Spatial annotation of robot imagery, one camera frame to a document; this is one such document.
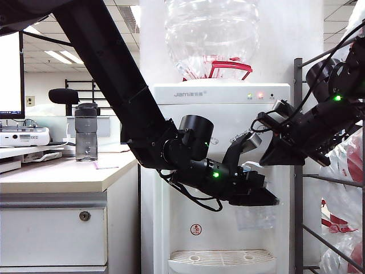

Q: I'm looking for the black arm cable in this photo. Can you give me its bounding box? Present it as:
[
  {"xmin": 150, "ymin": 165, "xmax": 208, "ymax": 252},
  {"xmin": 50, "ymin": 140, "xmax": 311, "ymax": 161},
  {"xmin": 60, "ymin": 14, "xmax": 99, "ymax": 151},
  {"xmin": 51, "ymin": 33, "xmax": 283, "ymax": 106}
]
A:
[{"xmin": 156, "ymin": 167, "xmax": 224, "ymax": 212}]

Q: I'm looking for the black computer monitor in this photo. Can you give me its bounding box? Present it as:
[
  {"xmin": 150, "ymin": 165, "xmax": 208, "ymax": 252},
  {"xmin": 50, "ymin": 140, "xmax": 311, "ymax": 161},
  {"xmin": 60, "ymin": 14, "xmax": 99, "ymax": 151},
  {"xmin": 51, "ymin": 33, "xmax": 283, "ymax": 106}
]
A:
[{"xmin": 0, "ymin": 30, "xmax": 26, "ymax": 120}]

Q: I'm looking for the white RC transmitter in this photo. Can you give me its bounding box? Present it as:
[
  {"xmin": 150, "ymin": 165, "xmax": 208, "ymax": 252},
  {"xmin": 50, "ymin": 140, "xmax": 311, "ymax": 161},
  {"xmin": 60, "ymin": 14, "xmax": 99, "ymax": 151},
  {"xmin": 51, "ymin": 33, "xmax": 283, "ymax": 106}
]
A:
[{"xmin": 0, "ymin": 126, "xmax": 51, "ymax": 148}]

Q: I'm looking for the fluorescent ceiling light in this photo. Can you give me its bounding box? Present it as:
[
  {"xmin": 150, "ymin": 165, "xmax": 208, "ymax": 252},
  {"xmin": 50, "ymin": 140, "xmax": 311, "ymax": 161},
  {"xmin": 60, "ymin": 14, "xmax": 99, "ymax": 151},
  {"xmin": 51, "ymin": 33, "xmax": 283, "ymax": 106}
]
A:
[{"xmin": 44, "ymin": 50, "xmax": 85, "ymax": 65}]

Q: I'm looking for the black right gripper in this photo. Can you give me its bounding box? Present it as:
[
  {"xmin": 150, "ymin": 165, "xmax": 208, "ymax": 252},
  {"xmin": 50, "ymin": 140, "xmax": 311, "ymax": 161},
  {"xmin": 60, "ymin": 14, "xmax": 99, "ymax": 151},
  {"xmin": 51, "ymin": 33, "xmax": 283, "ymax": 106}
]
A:
[{"xmin": 259, "ymin": 121, "xmax": 332, "ymax": 168}]

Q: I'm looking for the white desk drawer cabinet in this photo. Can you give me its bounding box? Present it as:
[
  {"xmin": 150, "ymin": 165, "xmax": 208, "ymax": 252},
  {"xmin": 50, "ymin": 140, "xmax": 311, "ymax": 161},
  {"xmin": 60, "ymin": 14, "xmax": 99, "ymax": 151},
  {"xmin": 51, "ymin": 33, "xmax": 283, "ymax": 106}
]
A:
[{"xmin": 0, "ymin": 191, "xmax": 109, "ymax": 274}]

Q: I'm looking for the white drip tray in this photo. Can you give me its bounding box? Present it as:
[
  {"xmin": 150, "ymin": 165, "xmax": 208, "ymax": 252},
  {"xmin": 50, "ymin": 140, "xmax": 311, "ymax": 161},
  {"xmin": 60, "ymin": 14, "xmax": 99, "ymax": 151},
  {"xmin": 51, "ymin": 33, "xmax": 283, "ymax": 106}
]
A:
[{"xmin": 168, "ymin": 249, "xmax": 277, "ymax": 265}]

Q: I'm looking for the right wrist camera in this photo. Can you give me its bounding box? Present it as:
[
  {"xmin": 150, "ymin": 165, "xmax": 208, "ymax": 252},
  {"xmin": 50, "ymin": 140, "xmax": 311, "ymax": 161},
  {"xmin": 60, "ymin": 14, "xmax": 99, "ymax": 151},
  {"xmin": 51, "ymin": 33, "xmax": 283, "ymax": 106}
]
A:
[{"xmin": 256, "ymin": 99, "xmax": 296, "ymax": 135}]

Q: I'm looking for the grey partition panel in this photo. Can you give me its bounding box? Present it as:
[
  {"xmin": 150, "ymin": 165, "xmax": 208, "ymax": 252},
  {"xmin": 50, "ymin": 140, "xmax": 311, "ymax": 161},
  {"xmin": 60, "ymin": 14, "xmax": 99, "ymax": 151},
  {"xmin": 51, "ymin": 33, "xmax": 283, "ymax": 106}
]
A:
[{"xmin": 66, "ymin": 115, "xmax": 111, "ymax": 138}]

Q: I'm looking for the pink paper packet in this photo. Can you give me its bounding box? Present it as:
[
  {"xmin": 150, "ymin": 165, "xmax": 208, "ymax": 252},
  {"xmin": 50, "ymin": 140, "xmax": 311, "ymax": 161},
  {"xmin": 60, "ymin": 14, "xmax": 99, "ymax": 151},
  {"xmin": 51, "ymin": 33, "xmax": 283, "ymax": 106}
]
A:
[{"xmin": 95, "ymin": 161, "xmax": 119, "ymax": 170}]

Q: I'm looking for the clear plastic mug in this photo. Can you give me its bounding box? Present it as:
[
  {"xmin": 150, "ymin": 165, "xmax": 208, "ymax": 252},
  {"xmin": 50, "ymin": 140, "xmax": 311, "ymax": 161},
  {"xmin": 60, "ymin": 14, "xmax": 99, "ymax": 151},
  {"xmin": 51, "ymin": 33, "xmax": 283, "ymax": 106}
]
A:
[{"xmin": 235, "ymin": 205, "xmax": 278, "ymax": 231}]

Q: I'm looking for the black chair headrest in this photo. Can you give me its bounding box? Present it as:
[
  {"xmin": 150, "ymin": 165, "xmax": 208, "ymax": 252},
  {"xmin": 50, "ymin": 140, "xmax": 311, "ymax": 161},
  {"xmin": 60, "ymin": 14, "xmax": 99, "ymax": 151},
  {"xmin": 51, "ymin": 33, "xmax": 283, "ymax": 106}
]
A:
[{"xmin": 48, "ymin": 88, "xmax": 80, "ymax": 116}]

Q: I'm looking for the blue cold water tap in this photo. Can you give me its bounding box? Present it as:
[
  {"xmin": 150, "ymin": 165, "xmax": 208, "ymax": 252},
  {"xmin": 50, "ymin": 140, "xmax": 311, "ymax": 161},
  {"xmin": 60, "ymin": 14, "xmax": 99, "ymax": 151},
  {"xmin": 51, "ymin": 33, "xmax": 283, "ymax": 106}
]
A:
[{"xmin": 241, "ymin": 161, "xmax": 262, "ymax": 172}]

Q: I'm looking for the white water dispenser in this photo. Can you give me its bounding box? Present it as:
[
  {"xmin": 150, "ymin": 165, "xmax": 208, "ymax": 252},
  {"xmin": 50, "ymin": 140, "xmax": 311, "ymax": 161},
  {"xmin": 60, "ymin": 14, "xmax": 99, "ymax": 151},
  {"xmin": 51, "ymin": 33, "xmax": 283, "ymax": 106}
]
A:
[{"xmin": 141, "ymin": 81, "xmax": 292, "ymax": 274}]

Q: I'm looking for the white raised desk board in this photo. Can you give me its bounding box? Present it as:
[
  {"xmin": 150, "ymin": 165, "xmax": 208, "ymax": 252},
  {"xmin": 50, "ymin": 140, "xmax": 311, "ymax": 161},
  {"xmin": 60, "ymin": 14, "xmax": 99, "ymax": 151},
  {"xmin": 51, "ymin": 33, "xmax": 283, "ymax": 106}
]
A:
[{"xmin": 0, "ymin": 144, "xmax": 65, "ymax": 160}]

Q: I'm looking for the grey metal rack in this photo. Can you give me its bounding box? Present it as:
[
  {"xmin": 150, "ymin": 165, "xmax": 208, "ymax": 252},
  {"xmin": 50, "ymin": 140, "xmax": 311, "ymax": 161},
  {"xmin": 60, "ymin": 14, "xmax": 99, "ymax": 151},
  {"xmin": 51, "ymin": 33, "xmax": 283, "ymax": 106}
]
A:
[{"xmin": 293, "ymin": 57, "xmax": 365, "ymax": 274}]

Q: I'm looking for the clear water jug red handle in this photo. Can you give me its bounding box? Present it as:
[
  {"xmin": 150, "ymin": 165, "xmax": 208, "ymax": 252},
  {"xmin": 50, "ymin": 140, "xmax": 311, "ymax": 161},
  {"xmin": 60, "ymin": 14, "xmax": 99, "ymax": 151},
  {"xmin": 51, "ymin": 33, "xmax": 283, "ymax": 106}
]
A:
[{"xmin": 164, "ymin": 0, "xmax": 261, "ymax": 83}]

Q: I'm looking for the dark grey water bottle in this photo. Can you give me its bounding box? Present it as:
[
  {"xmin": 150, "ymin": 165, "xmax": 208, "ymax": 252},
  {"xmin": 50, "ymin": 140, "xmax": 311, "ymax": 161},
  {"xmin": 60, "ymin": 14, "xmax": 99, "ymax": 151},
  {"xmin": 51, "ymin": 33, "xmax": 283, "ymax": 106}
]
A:
[{"xmin": 74, "ymin": 102, "xmax": 99, "ymax": 162}]

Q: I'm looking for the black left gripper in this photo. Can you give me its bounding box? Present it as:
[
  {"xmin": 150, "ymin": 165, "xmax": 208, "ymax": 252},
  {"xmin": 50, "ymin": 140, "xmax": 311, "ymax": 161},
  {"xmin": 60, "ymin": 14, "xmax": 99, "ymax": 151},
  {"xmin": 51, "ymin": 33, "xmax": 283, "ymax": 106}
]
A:
[{"xmin": 228, "ymin": 164, "xmax": 281, "ymax": 207}]

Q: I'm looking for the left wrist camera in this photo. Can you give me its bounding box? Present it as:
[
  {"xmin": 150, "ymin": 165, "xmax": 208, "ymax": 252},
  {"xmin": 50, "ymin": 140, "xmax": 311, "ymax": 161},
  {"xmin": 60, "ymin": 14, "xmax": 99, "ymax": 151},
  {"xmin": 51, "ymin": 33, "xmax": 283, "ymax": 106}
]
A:
[{"xmin": 221, "ymin": 130, "xmax": 262, "ymax": 172}]

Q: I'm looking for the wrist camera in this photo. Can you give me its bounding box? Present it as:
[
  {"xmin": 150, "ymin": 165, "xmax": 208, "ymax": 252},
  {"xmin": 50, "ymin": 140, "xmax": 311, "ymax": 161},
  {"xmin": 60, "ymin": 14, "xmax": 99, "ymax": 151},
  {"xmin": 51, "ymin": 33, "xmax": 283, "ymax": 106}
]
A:
[
  {"xmin": 256, "ymin": 99, "xmax": 296, "ymax": 135},
  {"xmin": 221, "ymin": 130, "xmax": 262, "ymax": 172}
]

